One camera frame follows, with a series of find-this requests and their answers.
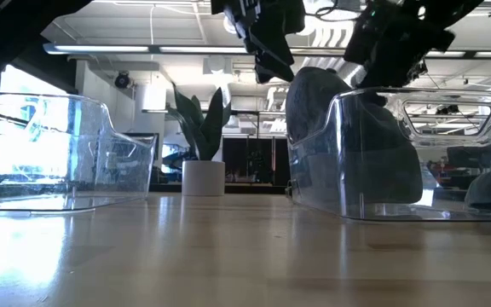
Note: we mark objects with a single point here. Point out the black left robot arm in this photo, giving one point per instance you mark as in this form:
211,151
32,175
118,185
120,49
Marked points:
7,25

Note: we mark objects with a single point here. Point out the round black ceiling fixture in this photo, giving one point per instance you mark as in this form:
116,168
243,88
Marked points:
122,80

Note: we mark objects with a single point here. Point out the dark desk monitor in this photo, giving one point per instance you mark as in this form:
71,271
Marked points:
471,157

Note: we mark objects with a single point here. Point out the long ceiling light strip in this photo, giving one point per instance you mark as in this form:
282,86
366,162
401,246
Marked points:
100,48

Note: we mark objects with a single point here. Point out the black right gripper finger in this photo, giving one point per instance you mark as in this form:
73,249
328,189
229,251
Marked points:
377,74
409,70

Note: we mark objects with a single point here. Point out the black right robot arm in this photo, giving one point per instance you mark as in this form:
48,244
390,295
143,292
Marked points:
454,10

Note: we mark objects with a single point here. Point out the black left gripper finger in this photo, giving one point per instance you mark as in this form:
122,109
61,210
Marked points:
277,51
275,72

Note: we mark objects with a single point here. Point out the snake plant in white pot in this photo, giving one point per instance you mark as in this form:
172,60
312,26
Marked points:
203,179

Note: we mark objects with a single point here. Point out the clear plastic bin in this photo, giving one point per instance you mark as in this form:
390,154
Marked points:
441,213
100,170

